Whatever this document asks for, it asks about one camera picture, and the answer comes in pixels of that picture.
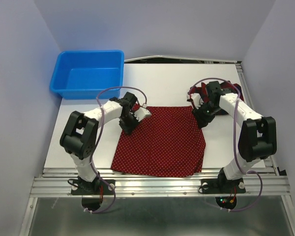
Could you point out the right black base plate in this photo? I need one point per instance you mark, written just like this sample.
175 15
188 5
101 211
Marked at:
215 186

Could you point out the aluminium table frame rail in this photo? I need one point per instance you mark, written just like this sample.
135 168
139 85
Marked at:
53 183

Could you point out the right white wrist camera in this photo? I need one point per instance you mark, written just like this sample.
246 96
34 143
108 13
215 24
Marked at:
194 99

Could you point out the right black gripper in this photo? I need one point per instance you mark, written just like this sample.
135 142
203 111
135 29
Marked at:
201 120

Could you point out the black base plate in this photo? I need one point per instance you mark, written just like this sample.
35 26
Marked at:
215 186
80 187

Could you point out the red navy plaid skirt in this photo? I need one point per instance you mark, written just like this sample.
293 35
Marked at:
203 90

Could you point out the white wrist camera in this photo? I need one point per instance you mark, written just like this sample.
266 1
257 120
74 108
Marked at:
142 113
194 99

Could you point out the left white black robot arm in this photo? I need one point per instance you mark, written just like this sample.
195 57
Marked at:
79 138

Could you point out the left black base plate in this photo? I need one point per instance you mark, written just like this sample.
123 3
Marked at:
80 187

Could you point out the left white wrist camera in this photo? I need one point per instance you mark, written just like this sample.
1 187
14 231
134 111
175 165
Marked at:
142 113

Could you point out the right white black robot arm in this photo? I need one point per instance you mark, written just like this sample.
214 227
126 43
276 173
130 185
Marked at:
257 140

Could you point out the blue plastic bin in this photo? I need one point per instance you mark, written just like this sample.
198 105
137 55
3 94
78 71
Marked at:
82 75

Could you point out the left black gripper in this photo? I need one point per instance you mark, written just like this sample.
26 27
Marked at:
129 130

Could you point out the red white-dotted skirt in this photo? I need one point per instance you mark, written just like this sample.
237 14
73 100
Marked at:
167 144

